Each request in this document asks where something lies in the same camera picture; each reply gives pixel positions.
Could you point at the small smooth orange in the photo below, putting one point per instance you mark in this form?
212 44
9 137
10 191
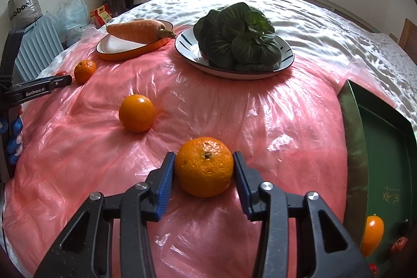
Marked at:
85 71
136 113
373 235

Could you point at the grey printed bag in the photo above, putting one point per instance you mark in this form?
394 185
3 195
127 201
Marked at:
24 6

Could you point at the red and yellow box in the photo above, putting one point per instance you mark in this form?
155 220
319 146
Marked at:
102 15

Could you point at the small red plum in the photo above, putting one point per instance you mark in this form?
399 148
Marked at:
61 73

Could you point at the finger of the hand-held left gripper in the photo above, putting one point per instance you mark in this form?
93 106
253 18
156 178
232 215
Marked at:
62 80

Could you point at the wooden headboard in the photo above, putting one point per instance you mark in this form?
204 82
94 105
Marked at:
409 35

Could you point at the pink plastic sheet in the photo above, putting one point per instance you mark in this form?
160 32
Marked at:
260 134

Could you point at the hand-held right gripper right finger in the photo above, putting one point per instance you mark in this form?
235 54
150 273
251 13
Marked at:
242 186

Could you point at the person's left hand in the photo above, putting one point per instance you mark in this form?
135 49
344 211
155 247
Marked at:
15 128

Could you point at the carrot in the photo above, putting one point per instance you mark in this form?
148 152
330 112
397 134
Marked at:
136 31

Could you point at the green rectangular tray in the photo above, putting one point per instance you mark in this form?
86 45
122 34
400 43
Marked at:
381 147

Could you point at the white round plate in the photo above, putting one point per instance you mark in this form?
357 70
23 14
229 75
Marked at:
190 51

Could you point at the dark green leafy vegetable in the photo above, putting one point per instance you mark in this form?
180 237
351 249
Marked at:
234 40

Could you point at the light blue ribbed panel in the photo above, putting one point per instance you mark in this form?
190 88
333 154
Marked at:
37 43

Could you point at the large bumpy mandarin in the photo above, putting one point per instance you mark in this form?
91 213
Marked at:
204 166

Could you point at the pale blue plastic bag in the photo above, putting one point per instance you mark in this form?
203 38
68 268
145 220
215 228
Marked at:
73 12

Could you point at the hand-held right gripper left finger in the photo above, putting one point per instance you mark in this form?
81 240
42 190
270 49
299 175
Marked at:
164 183

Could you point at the dark purple plum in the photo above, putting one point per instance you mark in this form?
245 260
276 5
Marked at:
405 225

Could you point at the orange oval dish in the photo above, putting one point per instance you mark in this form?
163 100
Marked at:
114 46

